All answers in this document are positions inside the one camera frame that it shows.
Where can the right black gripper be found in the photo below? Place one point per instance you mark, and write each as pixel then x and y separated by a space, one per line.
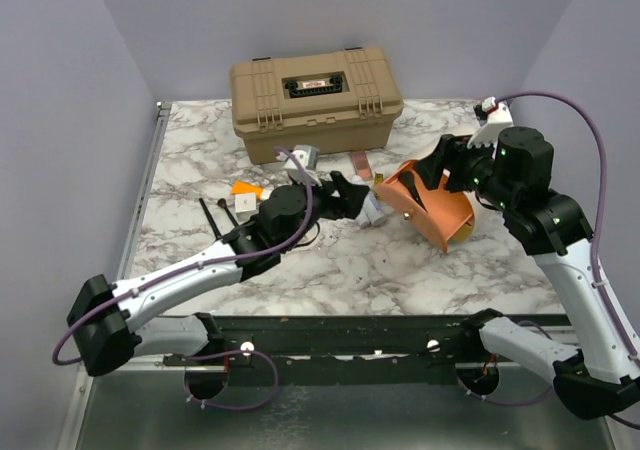
pixel 450 153

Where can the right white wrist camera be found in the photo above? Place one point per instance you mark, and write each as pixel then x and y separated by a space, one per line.
pixel 494 116

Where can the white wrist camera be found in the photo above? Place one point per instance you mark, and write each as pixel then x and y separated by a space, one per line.
pixel 302 163
pixel 494 116

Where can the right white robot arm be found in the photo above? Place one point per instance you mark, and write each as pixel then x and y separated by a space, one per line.
pixel 596 378

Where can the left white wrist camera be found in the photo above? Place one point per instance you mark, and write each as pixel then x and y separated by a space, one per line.
pixel 302 163

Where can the black round makeup brush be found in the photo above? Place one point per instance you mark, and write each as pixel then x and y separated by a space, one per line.
pixel 222 204

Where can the white round makeup organizer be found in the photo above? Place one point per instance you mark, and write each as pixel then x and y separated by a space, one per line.
pixel 443 217

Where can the small white box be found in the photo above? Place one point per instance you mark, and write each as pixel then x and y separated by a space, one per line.
pixel 245 205

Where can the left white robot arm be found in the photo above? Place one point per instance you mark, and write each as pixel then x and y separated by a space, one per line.
pixel 112 322

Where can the black fan makeup brush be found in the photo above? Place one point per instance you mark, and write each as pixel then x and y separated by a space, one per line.
pixel 407 179

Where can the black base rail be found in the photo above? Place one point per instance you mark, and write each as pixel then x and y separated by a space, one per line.
pixel 339 350

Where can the lavender small bottle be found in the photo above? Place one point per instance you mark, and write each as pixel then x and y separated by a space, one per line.
pixel 362 218

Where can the pink blush palette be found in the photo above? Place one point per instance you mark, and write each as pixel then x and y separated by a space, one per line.
pixel 361 165

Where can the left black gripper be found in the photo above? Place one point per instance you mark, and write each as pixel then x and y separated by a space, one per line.
pixel 348 203

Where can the white spray bottle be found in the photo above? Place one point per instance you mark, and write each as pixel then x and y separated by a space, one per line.
pixel 374 211

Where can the orange white cream tube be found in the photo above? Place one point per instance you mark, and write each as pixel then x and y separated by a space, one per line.
pixel 241 187

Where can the black thin makeup brush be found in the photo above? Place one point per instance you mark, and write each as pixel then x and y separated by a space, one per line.
pixel 210 219

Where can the tan plastic toolbox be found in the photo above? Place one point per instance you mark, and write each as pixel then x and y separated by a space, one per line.
pixel 342 101

